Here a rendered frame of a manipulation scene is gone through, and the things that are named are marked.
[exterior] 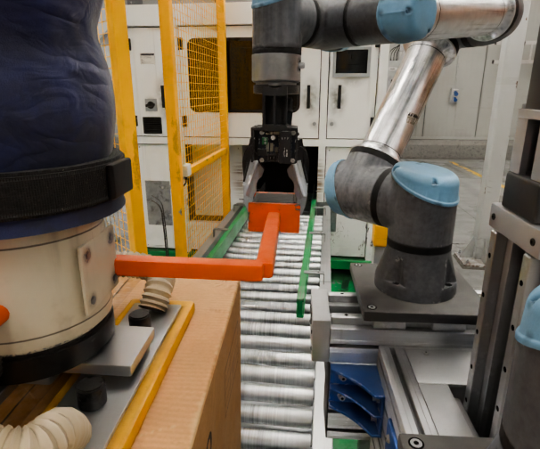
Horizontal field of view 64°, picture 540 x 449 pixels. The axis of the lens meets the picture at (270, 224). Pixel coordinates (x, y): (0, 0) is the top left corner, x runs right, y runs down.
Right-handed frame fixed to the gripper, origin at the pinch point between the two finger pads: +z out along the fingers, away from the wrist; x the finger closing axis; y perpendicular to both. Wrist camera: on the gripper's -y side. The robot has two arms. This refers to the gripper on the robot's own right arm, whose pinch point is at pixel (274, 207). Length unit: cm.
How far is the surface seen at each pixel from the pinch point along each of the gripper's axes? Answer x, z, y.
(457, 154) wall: 352, 84, -871
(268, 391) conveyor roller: -3, 65, -37
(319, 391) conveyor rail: 12, 60, -32
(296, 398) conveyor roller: 6, 66, -36
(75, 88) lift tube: -16.3, -18.4, 33.8
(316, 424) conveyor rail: 10, 61, -19
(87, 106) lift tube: -15.8, -16.9, 32.7
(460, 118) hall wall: 352, 9, -884
